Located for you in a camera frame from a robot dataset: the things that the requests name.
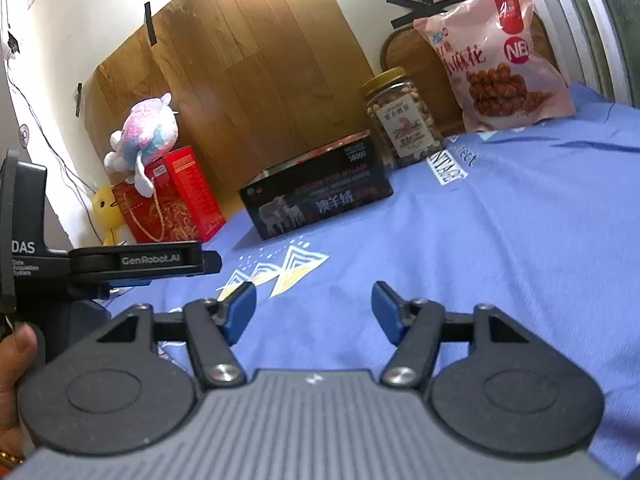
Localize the person's left hand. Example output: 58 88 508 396
0 323 38 458

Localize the red gift bag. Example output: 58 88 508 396
112 146 226 244

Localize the yellow duck plush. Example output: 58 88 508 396
92 186 126 246

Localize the pink blue plush toy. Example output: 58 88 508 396
103 92 178 197

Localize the black gift box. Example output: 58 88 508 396
239 130 393 240

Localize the blue tablecloth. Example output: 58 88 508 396
107 84 639 477

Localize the clear nut jar gold lid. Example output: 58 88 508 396
360 67 444 168

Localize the wooden board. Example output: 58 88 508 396
82 0 372 217

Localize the round wicker tray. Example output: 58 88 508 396
381 5 558 136

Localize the pink twisted snack bag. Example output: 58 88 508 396
413 0 576 132

